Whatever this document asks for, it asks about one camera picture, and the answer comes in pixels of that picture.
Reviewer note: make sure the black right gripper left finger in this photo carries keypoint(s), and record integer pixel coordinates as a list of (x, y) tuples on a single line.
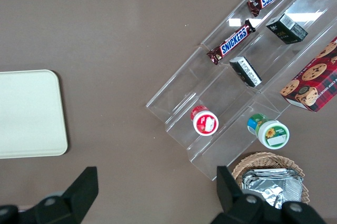
[(73, 197)]

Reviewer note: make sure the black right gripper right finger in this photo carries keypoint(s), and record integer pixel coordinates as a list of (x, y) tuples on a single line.
[(237, 205)]

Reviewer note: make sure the aluminium foil tray stack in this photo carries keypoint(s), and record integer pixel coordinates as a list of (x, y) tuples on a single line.
[(271, 184)]

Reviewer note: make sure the light wicker basket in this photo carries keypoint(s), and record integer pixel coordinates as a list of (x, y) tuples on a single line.
[(263, 159)]

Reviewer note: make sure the cream rectangular serving tray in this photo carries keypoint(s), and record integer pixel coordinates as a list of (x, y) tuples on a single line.
[(29, 113)]

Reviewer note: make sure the green blue sunflower jar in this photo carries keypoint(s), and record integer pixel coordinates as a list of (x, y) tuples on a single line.
[(273, 134)]

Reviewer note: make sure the red lidded small jar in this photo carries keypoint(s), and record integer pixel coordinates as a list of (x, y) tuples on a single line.
[(205, 124)]

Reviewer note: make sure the clear acrylic stepped shelf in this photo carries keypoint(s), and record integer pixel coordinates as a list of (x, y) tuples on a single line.
[(189, 82)]

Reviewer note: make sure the small black carton box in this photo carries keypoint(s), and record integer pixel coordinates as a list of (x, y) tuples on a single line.
[(246, 72), (287, 30)]

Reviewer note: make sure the red tartan cookie box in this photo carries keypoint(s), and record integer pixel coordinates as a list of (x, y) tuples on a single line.
[(316, 82)]

